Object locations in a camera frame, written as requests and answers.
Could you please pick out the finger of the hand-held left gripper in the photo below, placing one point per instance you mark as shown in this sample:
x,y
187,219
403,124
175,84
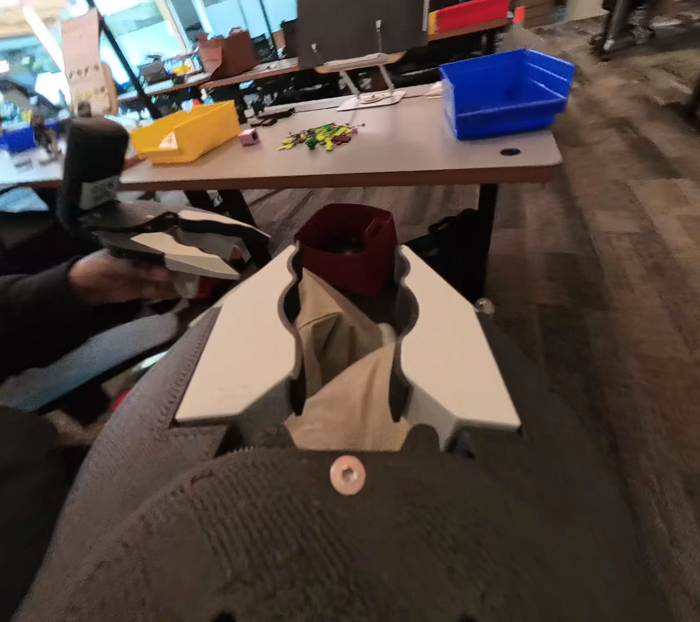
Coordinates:
x,y
186,256
219,226

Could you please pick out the person's left hand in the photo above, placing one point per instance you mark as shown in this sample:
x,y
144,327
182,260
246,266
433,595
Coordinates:
x,y
120,280

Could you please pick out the cardboard sheet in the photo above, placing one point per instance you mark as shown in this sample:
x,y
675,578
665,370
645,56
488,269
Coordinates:
x,y
87,59

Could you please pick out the white stand base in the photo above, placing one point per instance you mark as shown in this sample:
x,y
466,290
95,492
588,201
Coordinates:
x,y
377,100

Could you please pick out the person's black jacket torso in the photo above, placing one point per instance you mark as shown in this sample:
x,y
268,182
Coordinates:
x,y
22,496

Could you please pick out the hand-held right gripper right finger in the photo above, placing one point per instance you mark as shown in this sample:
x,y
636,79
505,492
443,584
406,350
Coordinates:
x,y
459,365

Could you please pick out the brown cardboard box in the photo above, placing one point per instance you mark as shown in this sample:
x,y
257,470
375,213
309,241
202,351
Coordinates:
x,y
229,53

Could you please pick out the blue plastic bin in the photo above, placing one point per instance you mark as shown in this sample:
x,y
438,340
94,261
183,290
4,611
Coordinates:
x,y
503,103

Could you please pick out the wooden shelf board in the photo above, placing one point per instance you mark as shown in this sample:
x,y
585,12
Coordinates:
x,y
361,62

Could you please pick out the pink hollow block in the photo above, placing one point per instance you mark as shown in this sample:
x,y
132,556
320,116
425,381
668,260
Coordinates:
x,y
250,137

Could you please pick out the person's left forearm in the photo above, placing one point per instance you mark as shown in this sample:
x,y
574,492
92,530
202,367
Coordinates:
x,y
33,316

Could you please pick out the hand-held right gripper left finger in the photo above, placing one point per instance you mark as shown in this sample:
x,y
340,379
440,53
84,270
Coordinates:
x,y
240,354

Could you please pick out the black chair armrest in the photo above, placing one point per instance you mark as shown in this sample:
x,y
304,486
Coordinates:
x,y
109,348

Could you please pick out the pile of colourful toy bricks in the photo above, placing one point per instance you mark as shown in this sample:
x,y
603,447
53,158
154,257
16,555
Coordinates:
x,y
322,135

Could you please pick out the brown top background desk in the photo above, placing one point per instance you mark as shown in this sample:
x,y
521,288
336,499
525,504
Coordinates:
x,y
246,72

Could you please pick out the dark red fabric bin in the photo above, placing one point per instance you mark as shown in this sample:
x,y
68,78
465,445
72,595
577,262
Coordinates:
x,y
372,250

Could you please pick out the black angular gadget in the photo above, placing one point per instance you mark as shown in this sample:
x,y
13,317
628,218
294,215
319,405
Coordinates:
x,y
45,135

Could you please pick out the yellow plastic bin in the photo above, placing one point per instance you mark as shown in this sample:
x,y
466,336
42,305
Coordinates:
x,y
186,135

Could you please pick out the red plastic bin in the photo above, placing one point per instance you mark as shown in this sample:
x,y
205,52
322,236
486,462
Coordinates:
x,y
470,12

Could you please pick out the person's beige trousers leg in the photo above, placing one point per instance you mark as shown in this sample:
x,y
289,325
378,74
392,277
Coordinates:
x,y
339,403

